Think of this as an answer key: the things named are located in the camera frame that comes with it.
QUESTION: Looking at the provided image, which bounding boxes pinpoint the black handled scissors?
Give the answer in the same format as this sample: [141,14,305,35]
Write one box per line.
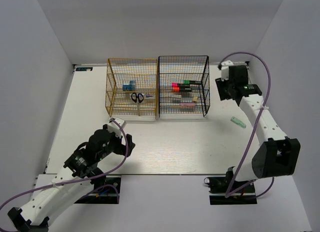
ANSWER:
[131,92,144,116]

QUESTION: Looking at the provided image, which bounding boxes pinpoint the green highlighter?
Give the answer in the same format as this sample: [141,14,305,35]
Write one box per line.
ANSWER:
[183,80,202,85]

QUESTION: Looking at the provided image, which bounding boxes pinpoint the pink eraser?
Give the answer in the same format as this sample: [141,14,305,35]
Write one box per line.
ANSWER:
[180,102,196,107]

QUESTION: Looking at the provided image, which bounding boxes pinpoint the blue tape dispenser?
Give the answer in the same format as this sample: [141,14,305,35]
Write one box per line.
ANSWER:
[122,80,136,91]

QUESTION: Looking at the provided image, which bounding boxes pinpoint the pink highlighter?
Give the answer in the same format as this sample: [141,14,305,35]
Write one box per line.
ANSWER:
[171,83,190,88]

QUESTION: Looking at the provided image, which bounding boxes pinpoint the white correction tape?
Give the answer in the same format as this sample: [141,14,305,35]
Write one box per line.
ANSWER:
[172,98,181,103]

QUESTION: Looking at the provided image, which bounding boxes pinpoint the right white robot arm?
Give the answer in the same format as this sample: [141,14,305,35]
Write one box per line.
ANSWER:
[215,61,301,193]

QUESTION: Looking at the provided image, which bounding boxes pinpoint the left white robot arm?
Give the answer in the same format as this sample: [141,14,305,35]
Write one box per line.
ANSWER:
[7,126,135,232]

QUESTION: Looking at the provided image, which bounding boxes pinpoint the left table label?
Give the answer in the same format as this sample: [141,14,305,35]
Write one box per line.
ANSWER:
[75,67,93,71]

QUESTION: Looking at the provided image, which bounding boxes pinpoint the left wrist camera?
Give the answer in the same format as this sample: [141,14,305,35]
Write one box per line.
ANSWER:
[107,117,127,138]

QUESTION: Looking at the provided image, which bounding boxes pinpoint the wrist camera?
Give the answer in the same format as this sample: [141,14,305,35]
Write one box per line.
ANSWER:
[107,117,127,138]
[217,60,234,81]

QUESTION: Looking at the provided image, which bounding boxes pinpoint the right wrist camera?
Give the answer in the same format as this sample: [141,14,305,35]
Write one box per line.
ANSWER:
[217,60,234,81]

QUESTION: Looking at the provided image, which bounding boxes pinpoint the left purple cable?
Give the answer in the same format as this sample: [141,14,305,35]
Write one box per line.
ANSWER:
[0,119,131,229]

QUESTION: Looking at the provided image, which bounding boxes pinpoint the purple cable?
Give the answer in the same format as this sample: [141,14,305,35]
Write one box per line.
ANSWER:
[0,119,131,229]
[219,52,275,199]

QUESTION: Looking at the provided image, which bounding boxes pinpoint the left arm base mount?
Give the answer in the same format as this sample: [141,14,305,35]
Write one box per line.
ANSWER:
[75,176,122,205]

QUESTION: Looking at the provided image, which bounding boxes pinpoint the black wire shelf rack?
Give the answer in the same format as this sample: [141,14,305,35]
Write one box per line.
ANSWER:
[157,55,210,117]

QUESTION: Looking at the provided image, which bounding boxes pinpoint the gold wire shelf rack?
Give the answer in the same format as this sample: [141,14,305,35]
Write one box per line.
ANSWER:
[105,58,158,119]

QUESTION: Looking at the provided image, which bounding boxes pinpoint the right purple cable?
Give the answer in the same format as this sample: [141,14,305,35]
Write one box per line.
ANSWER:
[219,52,275,199]

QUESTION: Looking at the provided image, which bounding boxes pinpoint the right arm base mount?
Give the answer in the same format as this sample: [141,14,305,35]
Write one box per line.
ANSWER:
[203,176,258,206]

